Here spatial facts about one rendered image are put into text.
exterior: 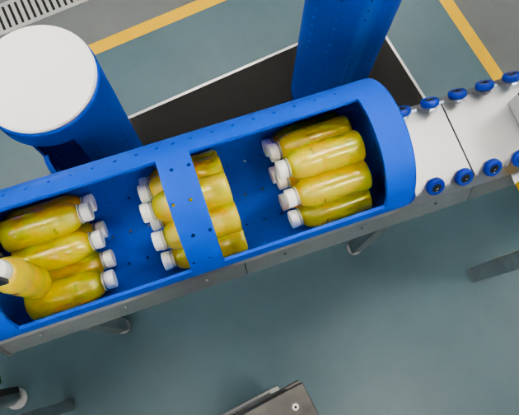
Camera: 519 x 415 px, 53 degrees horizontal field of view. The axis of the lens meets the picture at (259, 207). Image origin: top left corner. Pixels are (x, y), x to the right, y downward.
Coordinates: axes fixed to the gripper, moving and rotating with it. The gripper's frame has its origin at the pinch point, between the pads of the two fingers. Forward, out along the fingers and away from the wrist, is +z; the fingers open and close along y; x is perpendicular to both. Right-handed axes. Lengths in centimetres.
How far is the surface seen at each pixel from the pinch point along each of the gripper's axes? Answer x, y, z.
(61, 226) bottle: -8.1, 8.5, 17.0
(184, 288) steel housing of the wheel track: -25.7, -7.5, 41.9
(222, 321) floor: -29, -13, 129
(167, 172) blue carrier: -31.7, 8.6, 5.9
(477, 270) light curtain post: -131, -27, 121
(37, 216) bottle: -4.4, 11.9, 16.3
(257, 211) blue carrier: -47, 3, 33
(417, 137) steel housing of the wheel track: -92, 9, 36
